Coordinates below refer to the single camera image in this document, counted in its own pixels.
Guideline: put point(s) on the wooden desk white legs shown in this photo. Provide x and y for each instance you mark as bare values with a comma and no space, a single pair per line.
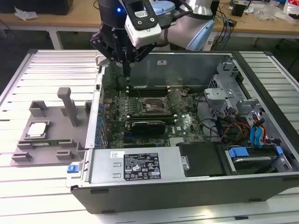
257,26

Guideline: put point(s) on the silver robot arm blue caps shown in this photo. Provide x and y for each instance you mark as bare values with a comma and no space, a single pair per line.
180,35

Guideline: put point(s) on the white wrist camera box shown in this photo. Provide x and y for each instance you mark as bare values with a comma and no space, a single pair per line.
146,37

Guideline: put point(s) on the black graphics card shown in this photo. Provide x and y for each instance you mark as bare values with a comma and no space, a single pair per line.
147,128

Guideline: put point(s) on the black computer tower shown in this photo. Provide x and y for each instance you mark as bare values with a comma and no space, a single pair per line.
217,5

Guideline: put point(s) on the large black equipment box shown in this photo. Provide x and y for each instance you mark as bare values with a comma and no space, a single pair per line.
35,5

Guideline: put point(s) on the white crumpled paper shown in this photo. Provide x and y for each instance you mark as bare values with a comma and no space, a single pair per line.
25,14

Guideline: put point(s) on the small black device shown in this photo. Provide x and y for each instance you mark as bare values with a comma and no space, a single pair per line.
231,22

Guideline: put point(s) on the grey plastic case latch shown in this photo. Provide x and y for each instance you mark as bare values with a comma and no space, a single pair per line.
101,61

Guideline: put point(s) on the black and silver PC case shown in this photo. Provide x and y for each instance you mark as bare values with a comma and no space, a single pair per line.
163,198

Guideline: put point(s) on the clear plastic bags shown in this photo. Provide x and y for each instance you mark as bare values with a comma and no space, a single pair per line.
268,12

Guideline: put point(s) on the green RAM stick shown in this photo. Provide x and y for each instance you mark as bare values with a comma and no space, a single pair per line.
46,141

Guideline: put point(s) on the black plastic bay cover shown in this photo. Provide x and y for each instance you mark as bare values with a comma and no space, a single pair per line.
201,158

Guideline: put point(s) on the CPU socket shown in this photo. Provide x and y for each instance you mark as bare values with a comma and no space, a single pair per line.
153,107

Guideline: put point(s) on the silver metal drive cage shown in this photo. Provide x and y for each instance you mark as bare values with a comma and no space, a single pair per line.
216,95

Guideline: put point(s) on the white case wall sticker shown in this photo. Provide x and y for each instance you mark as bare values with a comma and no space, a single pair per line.
161,62

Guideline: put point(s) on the green motherboard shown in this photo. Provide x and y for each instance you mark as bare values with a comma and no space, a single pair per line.
189,121

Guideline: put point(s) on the white tag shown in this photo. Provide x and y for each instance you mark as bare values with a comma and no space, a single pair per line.
210,41

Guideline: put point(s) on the silver power supply with label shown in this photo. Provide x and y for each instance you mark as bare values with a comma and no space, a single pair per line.
105,161

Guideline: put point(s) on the red white package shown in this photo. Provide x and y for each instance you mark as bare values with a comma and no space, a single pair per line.
292,9

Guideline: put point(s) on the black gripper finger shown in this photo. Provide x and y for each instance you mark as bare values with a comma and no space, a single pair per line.
143,53
100,44

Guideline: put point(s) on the hard disk blue carrier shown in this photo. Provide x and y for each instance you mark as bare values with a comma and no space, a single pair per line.
238,152

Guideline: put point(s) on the silver CPU green edge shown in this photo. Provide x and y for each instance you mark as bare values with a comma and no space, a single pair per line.
37,129

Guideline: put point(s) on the small silver heatsink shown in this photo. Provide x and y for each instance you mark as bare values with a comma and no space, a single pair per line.
176,141

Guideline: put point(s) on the small black box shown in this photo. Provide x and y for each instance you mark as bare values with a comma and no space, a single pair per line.
238,9

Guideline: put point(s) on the grey parts rack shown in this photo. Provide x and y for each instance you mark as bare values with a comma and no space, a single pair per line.
46,154

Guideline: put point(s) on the RAM slot white latches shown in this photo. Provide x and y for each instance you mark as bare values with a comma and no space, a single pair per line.
151,88
151,116
151,93
168,120

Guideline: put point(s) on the blue case latch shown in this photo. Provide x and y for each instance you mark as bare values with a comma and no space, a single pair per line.
72,168

